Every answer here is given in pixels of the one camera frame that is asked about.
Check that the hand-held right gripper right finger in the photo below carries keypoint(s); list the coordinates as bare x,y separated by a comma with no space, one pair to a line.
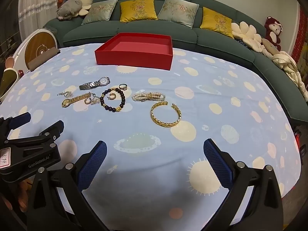
217,163

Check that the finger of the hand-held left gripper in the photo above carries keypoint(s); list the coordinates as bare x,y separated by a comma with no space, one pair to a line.
51,131
20,120

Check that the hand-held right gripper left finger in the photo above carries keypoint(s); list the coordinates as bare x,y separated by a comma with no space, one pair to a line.
93,163

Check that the gold wristwatch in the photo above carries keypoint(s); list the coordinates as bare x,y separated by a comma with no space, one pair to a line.
77,99

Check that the gold hoop earring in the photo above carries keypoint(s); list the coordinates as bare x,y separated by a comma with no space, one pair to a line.
112,96

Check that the silver wristwatch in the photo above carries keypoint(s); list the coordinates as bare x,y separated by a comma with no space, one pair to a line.
102,81

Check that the red box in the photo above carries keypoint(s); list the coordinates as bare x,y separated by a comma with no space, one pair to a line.
133,55

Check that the person's left hand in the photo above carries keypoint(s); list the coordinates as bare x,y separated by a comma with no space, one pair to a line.
24,192

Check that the small silver earring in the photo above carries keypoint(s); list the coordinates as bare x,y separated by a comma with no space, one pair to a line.
95,99

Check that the planet print tablecloth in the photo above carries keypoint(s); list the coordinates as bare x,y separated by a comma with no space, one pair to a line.
204,105

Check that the white exercise machine wooden disc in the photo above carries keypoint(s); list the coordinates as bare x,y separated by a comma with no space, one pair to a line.
39,44

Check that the white sheer curtain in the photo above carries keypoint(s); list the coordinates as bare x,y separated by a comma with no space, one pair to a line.
36,7

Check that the green sofa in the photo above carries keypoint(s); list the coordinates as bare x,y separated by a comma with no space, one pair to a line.
216,45

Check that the cream knotted blanket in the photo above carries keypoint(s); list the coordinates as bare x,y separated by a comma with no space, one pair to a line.
288,67

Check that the grey pig plush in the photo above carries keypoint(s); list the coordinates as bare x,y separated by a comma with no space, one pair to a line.
68,9

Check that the blue patterned cloth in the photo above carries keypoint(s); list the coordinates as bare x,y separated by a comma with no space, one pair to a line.
243,42

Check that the brown plush toy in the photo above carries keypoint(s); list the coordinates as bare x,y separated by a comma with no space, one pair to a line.
269,45

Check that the small pale green embroidered cushion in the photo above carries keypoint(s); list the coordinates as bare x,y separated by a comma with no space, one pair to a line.
99,10

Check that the cream flower-shaped cushion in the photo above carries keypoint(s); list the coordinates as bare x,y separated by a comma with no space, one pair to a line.
247,35

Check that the yellow cushion with gold embroidery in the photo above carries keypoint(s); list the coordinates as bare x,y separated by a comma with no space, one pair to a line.
216,21

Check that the yellow cushion with pink flower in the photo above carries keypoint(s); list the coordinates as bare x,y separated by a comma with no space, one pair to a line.
138,9

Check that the large pale green embroidered cushion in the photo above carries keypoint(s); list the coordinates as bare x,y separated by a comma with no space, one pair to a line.
179,10

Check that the red wall hanging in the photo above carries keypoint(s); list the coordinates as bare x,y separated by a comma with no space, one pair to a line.
300,38

